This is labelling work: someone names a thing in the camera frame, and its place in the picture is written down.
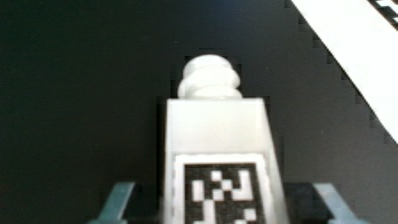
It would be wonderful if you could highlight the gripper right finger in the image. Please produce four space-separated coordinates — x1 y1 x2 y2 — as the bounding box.
285 181 371 224

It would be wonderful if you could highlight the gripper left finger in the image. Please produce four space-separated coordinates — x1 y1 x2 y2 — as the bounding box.
86 182 134 224

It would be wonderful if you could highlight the white table leg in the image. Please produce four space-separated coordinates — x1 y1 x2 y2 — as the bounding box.
161 54 289 224

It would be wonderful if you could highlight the white sheet with fiducial tags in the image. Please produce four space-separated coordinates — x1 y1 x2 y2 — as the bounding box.
291 0 398 142

